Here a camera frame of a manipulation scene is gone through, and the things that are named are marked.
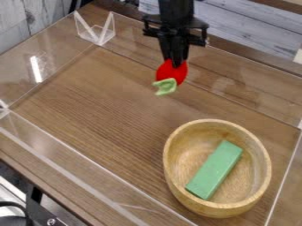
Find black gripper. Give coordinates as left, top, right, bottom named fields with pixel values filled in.
left=143, top=0, right=208, bottom=68

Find red plush strawberry toy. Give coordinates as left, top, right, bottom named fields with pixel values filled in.
left=152, top=59, right=188, bottom=96

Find clear acrylic tray walls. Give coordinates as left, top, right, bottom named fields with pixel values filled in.
left=0, top=14, right=302, bottom=226

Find wooden bowl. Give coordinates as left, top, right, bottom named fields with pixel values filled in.
left=163, top=119, right=272, bottom=218

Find green rectangular block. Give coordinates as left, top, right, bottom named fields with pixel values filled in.
left=185, top=140, right=243, bottom=200

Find clear acrylic corner bracket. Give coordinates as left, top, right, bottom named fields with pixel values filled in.
left=73, top=11, right=116, bottom=46

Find black metal table bracket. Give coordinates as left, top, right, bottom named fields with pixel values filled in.
left=25, top=186, right=66, bottom=226

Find black cable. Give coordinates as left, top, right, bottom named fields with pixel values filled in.
left=0, top=201, right=33, bottom=226

